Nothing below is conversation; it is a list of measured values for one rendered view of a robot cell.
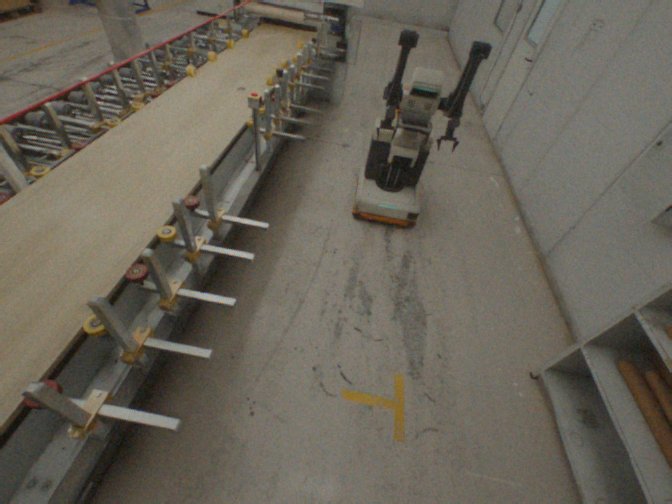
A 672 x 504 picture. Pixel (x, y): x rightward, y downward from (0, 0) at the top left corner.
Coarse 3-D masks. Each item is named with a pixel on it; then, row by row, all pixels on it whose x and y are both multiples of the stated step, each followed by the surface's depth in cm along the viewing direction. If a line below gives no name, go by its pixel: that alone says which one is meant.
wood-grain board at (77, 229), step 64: (256, 64) 319; (128, 128) 208; (192, 128) 218; (64, 192) 160; (128, 192) 166; (192, 192) 175; (0, 256) 130; (64, 256) 134; (128, 256) 138; (0, 320) 112; (64, 320) 115; (0, 384) 99
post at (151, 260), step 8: (144, 256) 114; (152, 256) 116; (152, 264) 117; (160, 264) 122; (152, 272) 121; (160, 272) 123; (160, 280) 125; (160, 288) 129; (168, 288) 132; (160, 296) 133; (168, 296) 133; (176, 304) 142
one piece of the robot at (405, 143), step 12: (408, 84) 236; (408, 96) 228; (420, 96) 227; (408, 108) 235; (420, 108) 234; (432, 108) 232; (408, 132) 251; (396, 144) 257; (408, 144) 255; (408, 156) 258
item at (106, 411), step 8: (72, 400) 103; (80, 400) 103; (104, 408) 103; (112, 408) 103; (120, 408) 103; (104, 416) 102; (112, 416) 101; (120, 416) 102; (128, 416) 102; (136, 416) 102; (144, 416) 102; (152, 416) 103; (160, 416) 103; (144, 424) 102; (152, 424) 101; (160, 424) 101; (168, 424) 102; (176, 424) 102
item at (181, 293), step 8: (144, 288) 138; (152, 288) 138; (184, 296) 139; (192, 296) 138; (200, 296) 138; (208, 296) 139; (216, 296) 139; (216, 304) 139; (224, 304) 138; (232, 304) 138
